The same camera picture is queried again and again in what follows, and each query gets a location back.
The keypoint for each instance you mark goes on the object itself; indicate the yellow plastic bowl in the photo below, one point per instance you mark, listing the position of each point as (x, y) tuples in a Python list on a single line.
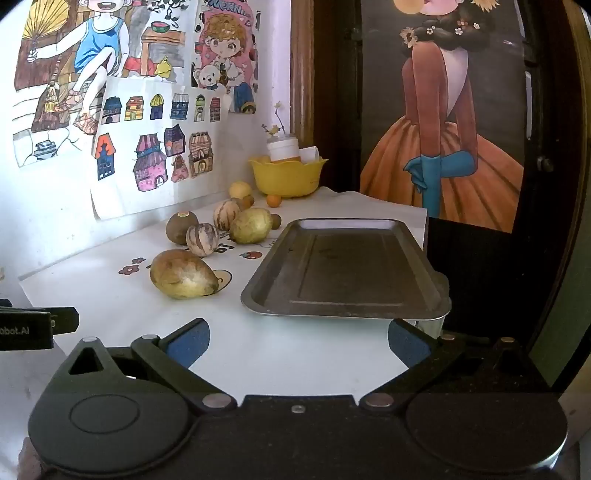
[(286, 180)]

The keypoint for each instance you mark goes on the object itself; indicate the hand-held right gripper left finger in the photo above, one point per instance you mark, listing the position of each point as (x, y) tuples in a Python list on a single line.
[(187, 344)]

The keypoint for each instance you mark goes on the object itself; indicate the tiny brown round fruit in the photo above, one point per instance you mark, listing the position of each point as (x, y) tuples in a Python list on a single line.
[(249, 201)]

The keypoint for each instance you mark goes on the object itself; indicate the round yellow fruit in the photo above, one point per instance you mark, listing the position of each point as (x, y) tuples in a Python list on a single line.
[(240, 189)]

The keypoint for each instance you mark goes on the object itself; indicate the small brown longan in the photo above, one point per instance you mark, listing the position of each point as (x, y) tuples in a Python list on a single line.
[(276, 221)]

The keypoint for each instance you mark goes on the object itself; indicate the child with fan drawing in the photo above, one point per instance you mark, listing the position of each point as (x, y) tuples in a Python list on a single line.
[(92, 46)]

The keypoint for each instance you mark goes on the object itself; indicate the coloured houses drawing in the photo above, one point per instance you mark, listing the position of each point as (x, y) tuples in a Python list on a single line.
[(124, 194)]

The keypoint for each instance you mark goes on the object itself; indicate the white paper roll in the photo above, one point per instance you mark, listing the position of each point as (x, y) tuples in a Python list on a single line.
[(308, 153)]

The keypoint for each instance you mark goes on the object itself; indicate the yellow green mango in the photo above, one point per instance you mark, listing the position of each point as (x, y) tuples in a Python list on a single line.
[(182, 274), (250, 226)]

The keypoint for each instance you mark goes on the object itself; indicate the dark door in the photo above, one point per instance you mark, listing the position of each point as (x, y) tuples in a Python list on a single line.
[(339, 92)]

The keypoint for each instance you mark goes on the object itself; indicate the dried flower sprig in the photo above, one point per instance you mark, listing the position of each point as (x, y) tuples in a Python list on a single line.
[(275, 130)]

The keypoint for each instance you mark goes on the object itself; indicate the orange dress wall poster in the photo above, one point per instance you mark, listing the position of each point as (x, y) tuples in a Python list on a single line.
[(438, 115)]

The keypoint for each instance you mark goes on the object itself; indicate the pale striped pepino melon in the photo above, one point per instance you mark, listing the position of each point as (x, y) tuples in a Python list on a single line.
[(225, 214)]

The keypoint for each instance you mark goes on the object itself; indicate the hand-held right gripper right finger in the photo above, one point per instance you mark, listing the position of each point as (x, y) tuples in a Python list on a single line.
[(405, 344)]

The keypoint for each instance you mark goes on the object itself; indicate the brown kiwi with sticker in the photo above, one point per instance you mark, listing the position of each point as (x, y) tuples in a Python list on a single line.
[(178, 226)]

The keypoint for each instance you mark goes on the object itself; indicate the cartoon girl drawing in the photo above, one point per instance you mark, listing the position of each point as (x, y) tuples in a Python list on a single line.
[(221, 41)]

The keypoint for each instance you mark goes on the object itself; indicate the wooden door frame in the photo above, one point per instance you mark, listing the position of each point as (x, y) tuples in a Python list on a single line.
[(301, 69)]

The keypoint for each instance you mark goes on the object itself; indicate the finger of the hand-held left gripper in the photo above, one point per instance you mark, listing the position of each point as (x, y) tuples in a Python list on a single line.
[(65, 321)]

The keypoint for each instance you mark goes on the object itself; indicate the dark striped pepino melon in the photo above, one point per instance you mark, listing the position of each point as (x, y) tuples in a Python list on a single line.
[(202, 240)]

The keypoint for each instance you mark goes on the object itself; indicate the metal baking tray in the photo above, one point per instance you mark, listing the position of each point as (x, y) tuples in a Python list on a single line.
[(341, 272)]

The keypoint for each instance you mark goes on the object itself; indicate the small orange kumquat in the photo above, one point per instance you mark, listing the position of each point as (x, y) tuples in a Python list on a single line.
[(274, 200)]

